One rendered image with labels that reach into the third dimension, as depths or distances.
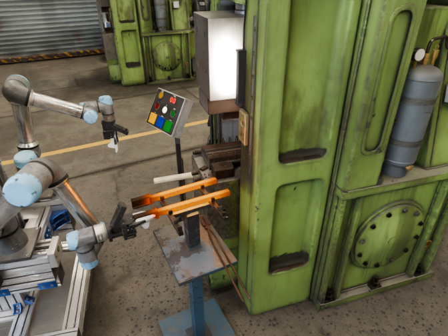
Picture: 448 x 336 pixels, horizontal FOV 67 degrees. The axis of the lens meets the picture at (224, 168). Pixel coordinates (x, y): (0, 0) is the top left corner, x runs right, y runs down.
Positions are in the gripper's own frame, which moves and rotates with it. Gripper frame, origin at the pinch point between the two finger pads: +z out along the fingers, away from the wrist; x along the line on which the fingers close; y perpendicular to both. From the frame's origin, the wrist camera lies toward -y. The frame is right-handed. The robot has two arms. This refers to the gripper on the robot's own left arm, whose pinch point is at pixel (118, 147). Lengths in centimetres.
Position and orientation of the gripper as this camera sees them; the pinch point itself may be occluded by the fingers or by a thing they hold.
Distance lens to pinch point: 237.1
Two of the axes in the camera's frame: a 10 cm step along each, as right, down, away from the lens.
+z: 0.0, 8.6, 5.1
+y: -9.7, 1.2, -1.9
